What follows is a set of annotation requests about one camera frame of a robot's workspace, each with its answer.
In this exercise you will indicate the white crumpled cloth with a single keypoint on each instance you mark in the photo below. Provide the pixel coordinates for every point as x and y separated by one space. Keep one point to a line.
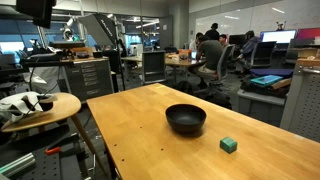
16 105

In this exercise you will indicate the orange box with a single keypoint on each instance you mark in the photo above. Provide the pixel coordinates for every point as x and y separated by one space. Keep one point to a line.
184 54

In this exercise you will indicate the round wooden side table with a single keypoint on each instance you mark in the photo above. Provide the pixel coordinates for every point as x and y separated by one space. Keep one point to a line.
66 105

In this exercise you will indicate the seated person facing camera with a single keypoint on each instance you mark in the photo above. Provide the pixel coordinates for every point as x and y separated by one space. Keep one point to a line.
223 39

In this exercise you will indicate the red screen monitor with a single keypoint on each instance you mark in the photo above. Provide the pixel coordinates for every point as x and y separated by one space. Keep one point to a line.
308 33

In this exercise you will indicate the grey storage bin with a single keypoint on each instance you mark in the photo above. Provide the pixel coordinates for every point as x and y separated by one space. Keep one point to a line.
260 106

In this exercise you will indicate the black bag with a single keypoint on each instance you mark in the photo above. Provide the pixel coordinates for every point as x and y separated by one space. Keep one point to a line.
216 98

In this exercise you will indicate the person in white shirt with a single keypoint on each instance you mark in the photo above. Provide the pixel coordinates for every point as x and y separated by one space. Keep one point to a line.
192 45

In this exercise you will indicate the black bowl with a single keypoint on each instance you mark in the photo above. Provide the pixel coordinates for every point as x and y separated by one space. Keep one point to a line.
185 120

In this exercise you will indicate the black hanging monitor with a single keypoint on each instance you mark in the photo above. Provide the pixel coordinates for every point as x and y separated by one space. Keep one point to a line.
36 11

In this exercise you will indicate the aluminium extrusion bar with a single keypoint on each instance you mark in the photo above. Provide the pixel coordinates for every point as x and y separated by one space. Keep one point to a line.
18 164

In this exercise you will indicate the black softbox studio light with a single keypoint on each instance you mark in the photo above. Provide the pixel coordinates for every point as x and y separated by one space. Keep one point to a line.
99 29

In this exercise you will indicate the dark computer monitor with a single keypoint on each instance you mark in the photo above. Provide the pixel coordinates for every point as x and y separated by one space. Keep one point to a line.
237 39

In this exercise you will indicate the bright white computer monitor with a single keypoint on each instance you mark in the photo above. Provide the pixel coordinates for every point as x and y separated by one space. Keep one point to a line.
278 36

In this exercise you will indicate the black mesh office chair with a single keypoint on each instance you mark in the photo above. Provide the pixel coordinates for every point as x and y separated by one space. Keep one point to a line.
264 53

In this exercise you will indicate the seated person in grey shirt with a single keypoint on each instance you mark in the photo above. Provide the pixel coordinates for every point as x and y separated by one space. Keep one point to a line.
212 52

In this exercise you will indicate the black square chair back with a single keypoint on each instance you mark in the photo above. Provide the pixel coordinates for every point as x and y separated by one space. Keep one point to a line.
153 66

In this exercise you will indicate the person in dark hood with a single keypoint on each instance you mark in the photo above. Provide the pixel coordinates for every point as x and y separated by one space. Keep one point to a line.
250 45

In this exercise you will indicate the black perforated board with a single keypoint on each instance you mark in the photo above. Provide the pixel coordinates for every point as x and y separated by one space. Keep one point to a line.
50 168

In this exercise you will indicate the grey office chair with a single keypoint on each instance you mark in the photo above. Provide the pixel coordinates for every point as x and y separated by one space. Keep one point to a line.
224 63

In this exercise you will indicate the wooden plank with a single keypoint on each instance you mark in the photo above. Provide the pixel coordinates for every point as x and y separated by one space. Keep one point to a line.
282 83

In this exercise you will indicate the grey perforated metal cabinet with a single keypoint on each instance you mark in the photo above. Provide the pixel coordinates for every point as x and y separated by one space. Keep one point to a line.
303 100

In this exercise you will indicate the standing person in black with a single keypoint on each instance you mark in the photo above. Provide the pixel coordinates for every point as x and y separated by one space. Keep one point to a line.
212 33

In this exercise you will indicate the green wooden cube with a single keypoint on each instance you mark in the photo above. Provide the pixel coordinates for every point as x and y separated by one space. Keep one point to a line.
228 145

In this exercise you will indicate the teal flat box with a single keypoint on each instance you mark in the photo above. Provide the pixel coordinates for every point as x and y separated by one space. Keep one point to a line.
266 80

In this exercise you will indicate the blue folded mat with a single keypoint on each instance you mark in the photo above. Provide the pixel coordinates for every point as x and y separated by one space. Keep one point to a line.
270 72

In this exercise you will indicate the grey metal drawer cabinet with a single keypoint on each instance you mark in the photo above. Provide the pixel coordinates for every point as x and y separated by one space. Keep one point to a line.
88 78

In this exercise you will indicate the small black round object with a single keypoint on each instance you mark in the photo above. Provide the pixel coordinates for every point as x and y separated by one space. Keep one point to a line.
46 104

